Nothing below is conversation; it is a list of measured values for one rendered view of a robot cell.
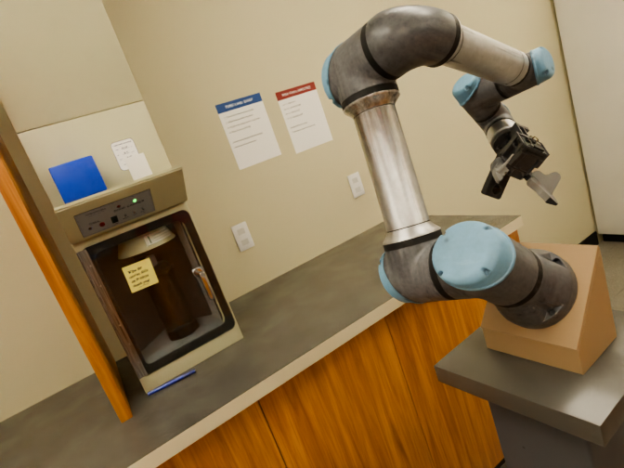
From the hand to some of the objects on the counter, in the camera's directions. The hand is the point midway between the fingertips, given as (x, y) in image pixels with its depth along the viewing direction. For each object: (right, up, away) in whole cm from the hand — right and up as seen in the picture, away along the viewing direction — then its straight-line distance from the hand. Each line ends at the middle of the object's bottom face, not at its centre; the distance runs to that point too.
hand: (526, 196), depth 92 cm
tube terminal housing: (-87, -47, +49) cm, 110 cm away
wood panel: (-106, -56, +42) cm, 127 cm away
